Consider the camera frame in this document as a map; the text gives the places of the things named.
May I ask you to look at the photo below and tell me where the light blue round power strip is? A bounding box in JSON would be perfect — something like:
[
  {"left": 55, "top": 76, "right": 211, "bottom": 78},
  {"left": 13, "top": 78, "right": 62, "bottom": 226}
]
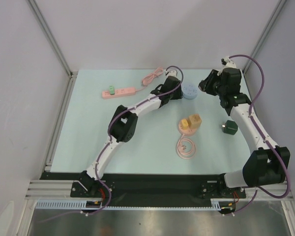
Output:
[{"left": 181, "top": 82, "right": 198, "bottom": 100}]

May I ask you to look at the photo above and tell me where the beige cube socket adapter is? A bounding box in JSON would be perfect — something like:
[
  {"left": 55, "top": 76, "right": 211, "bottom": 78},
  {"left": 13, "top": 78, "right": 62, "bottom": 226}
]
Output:
[{"left": 188, "top": 114, "right": 202, "bottom": 129}]

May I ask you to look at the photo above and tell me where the pink round power strip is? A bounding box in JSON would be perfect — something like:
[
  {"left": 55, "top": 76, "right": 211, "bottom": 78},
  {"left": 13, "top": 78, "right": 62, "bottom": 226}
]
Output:
[{"left": 176, "top": 117, "right": 200, "bottom": 160}]

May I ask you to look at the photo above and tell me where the dark green cube socket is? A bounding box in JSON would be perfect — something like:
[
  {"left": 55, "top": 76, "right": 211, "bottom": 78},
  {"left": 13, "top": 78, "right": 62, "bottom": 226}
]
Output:
[{"left": 222, "top": 120, "right": 238, "bottom": 135}]

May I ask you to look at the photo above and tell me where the light green USB charger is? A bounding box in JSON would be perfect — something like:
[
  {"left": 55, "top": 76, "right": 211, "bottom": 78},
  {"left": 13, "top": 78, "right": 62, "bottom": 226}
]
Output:
[{"left": 108, "top": 86, "right": 115, "bottom": 95}]

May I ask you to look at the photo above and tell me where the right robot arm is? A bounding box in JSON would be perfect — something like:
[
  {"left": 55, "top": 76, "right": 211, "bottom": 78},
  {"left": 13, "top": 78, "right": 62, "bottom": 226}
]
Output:
[{"left": 199, "top": 56, "right": 291, "bottom": 199}]

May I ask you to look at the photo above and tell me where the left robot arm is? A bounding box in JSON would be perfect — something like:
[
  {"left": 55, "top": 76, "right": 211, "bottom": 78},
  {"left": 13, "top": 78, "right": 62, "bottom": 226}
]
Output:
[{"left": 75, "top": 66, "right": 184, "bottom": 197}]

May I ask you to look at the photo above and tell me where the pink long power strip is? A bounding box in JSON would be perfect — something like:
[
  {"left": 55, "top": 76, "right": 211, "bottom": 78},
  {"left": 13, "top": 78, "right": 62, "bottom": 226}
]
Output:
[{"left": 101, "top": 67, "right": 164, "bottom": 100}]

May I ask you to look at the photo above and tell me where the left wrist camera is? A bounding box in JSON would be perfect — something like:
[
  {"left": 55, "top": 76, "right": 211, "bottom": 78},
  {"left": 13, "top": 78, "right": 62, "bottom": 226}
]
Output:
[{"left": 164, "top": 69, "right": 177, "bottom": 77}]

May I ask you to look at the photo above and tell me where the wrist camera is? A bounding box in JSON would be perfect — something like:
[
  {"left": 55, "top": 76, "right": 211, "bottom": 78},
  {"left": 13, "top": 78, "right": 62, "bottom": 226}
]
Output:
[
  {"left": 164, "top": 69, "right": 177, "bottom": 77},
  {"left": 221, "top": 57, "right": 237, "bottom": 71}
]

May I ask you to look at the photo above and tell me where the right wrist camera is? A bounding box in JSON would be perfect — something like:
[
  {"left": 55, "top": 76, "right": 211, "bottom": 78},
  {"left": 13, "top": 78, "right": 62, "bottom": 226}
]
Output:
[{"left": 221, "top": 57, "right": 237, "bottom": 71}]

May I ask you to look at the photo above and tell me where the aluminium frame rail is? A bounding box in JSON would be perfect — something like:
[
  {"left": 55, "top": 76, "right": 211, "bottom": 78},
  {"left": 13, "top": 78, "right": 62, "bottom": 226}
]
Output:
[{"left": 26, "top": 180, "right": 294, "bottom": 201}]

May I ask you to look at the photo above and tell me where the white cable duct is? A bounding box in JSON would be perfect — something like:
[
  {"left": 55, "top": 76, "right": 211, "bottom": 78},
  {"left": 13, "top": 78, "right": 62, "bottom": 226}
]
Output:
[{"left": 36, "top": 200, "right": 102, "bottom": 210}]

